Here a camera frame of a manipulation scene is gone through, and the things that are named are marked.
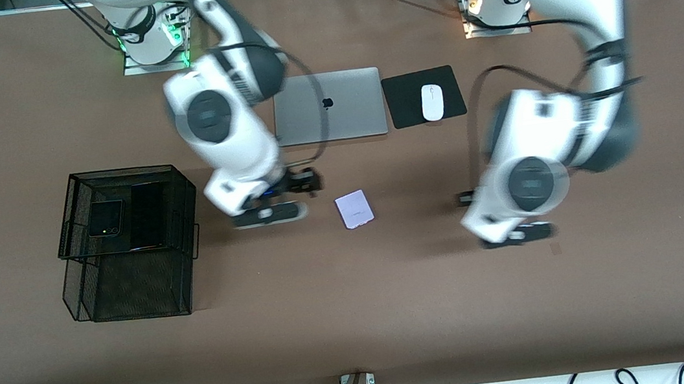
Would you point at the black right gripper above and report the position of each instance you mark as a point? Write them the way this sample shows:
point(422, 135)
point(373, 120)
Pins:
point(296, 181)

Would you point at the white lavender card box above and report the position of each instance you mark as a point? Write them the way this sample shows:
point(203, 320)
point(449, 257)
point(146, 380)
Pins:
point(355, 210)

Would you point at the black slab smartphone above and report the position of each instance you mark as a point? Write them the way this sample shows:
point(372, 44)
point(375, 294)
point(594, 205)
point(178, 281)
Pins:
point(146, 216)

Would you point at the black flip phone dual camera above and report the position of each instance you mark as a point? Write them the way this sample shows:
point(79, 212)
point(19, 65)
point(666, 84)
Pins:
point(105, 218)

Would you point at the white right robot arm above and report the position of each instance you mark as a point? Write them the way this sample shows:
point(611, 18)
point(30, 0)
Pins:
point(231, 140)

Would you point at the grey closed laptop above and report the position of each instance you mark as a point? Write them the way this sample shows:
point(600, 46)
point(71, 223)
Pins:
point(352, 112)

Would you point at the white computer mouse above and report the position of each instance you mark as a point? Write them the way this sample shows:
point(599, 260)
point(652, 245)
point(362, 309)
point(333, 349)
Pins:
point(432, 102)

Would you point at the black mouse pad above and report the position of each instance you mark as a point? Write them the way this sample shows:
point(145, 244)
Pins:
point(402, 100)

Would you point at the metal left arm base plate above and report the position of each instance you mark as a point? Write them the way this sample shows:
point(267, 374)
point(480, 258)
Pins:
point(485, 31)

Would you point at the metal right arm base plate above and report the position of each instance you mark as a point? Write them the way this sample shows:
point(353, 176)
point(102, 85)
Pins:
point(150, 67)

